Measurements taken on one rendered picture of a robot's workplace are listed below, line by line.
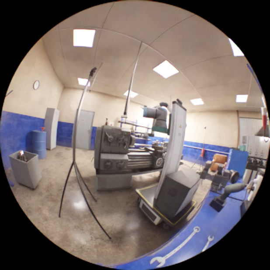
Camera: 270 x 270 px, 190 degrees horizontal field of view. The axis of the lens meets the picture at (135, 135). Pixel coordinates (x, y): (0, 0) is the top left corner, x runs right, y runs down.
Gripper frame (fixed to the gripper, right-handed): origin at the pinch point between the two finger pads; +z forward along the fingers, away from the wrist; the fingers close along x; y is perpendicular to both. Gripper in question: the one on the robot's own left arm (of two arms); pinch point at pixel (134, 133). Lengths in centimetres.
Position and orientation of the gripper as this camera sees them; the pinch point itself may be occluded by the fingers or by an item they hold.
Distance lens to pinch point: 186.3
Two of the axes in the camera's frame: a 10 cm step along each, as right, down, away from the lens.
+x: 1.2, -2.7, 9.6
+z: -9.6, -2.8, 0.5
